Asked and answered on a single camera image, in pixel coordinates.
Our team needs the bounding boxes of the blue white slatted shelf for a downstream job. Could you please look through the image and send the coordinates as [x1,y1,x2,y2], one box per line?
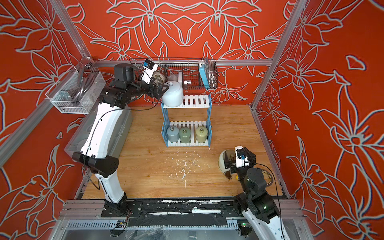
[161,95,213,147]

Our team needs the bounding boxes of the small yellow-green tea canister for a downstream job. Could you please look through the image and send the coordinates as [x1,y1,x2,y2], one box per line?
[195,126,208,143]

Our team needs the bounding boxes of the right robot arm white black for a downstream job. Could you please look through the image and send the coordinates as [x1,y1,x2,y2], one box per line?
[223,146,290,240]

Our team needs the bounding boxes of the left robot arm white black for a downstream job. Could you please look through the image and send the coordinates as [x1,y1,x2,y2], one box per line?
[72,60,169,217]

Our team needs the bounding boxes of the small blue tea canister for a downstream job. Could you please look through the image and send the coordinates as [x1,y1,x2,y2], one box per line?
[167,126,180,143]

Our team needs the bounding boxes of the small green tea canister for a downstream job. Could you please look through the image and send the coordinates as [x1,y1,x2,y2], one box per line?
[179,127,192,144]

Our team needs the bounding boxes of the beige cloth in basket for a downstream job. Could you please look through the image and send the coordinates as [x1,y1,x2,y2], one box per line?
[152,71,166,85]

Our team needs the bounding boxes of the tape roll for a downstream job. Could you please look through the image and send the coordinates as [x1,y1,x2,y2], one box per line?
[262,169,275,187]

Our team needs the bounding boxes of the clear plastic storage box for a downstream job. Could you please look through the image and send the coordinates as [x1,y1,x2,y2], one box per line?
[65,106,133,158]

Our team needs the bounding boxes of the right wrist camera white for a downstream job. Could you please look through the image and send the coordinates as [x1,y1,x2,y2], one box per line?
[235,146,249,169]

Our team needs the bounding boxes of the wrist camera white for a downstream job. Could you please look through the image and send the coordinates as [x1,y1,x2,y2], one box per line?
[235,146,249,169]
[141,59,158,85]

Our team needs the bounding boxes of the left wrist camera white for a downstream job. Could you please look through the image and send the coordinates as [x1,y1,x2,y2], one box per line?
[141,59,158,85]

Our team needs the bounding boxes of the black wire wall basket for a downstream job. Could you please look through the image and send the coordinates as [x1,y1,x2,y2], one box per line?
[129,58,219,90]

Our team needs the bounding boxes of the clear mesh wall basket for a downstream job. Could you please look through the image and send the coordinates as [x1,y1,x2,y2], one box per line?
[46,67,106,115]

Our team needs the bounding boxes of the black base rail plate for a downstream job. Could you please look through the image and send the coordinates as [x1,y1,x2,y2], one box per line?
[101,197,242,227]

